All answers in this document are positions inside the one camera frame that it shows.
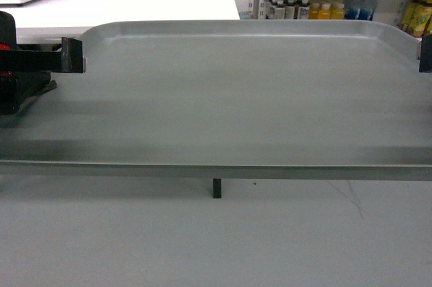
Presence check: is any blue drink bottle right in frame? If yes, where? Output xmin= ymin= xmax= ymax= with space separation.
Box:
xmin=358 ymin=0 xmax=377 ymax=21

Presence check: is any blue drink bottle left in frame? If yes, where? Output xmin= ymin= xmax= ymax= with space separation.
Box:
xmin=345 ymin=0 xmax=362 ymax=20

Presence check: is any dark tea bottle middle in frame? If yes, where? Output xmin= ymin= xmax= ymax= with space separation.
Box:
xmin=285 ymin=0 xmax=297 ymax=20

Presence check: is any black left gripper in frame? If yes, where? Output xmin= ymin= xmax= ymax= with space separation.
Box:
xmin=0 ymin=11 xmax=86 ymax=115

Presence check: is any dark tea bottle left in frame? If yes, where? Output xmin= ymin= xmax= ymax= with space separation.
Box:
xmin=274 ymin=0 xmax=286 ymax=20

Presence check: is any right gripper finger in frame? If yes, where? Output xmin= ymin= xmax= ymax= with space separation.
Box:
xmin=418 ymin=35 xmax=432 ymax=73

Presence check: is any black table leg right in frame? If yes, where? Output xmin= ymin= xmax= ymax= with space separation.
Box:
xmin=213 ymin=178 xmax=222 ymax=199

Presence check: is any grey silver tray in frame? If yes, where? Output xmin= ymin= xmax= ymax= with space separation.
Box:
xmin=1 ymin=20 xmax=431 ymax=180

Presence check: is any blue drink bottle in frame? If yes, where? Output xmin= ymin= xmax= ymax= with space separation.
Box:
xmin=345 ymin=0 xmax=362 ymax=20
xmin=358 ymin=0 xmax=377 ymax=21

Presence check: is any orange juice bottle back left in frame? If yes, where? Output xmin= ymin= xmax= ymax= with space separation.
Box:
xmin=308 ymin=3 xmax=320 ymax=20

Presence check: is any dark tea bottle blue label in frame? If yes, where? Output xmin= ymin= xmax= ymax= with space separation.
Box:
xmin=297 ymin=0 xmax=310 ymax=20

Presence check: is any orange juice bottle front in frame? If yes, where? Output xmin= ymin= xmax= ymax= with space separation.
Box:
xmin=317 ymin=3 xmax=331 ymax=20

